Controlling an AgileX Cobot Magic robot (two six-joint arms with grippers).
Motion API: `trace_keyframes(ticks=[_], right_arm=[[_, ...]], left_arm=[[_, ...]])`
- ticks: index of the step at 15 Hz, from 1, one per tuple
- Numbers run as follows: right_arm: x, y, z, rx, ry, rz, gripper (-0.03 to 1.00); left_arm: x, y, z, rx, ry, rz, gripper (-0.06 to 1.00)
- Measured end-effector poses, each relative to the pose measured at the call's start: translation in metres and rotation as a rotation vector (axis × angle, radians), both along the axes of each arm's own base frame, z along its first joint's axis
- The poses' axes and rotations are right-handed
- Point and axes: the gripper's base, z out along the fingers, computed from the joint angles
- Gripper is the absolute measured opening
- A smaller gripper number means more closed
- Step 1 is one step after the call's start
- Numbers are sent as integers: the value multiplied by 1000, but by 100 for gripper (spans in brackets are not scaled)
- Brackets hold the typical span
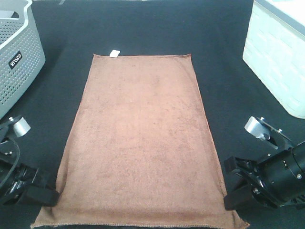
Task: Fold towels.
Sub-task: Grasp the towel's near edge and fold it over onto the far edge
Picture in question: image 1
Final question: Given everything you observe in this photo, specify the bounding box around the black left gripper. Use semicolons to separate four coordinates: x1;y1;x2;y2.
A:
0;152;59;207

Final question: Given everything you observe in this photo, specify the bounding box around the brown microfibre towel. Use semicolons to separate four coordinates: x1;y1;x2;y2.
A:
31;54;249;229

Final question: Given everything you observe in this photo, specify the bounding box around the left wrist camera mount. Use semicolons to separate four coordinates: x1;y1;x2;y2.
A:
0;116;31;144

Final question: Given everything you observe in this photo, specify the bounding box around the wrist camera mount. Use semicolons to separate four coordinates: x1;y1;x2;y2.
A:
244;116;296;151
0;116;31;144

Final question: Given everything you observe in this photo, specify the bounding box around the grey perforated plastic basket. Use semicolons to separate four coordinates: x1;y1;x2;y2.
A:
0;0;46;117

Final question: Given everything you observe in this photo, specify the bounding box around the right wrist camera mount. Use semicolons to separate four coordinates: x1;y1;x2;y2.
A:
244;116;296;151

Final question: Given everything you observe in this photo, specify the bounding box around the white plastic storage box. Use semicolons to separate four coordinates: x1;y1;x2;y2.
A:
243;0;305;119

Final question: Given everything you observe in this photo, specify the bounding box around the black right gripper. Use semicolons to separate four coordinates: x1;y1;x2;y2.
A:
224;142;305;210

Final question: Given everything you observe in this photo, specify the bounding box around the black table cloth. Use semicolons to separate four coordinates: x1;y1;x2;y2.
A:
0;0;305;229

